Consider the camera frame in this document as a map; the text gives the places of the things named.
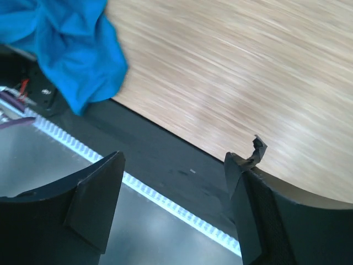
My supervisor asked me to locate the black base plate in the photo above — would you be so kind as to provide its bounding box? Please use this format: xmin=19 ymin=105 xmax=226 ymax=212
xmin=0 ymin=45 xmax=238 ymax=235

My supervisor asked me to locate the blue t shirt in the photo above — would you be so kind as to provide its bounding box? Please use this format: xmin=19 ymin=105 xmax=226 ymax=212
xmin=1 ymin=1 xmax=128 ymax=115

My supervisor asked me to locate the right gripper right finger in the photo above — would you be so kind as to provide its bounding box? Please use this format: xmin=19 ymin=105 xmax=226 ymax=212
xmin=224 ymin=137 xmax=352 ymax=264

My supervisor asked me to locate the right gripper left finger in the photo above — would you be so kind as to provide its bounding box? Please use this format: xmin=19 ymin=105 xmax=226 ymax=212
xmin=1 ymin=152 xmax=125 ymax=264

